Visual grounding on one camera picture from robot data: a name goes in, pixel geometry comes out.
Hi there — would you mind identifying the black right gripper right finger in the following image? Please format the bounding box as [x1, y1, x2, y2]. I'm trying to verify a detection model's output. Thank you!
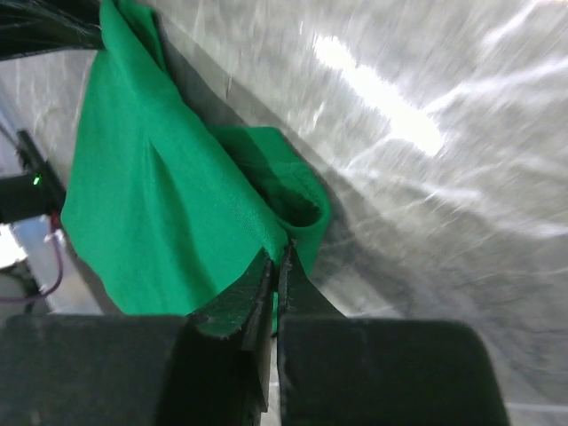
[277, 246, 509, 425]

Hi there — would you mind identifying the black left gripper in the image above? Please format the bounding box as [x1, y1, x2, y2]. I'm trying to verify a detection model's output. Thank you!
[1, 0, 104, 60]

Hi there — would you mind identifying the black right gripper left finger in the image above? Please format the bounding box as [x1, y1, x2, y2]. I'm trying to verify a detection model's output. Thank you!
[1, 251, 273, 425]

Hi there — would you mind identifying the green t shirt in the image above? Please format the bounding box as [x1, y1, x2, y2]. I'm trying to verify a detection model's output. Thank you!
[61, 1, 332, 315]

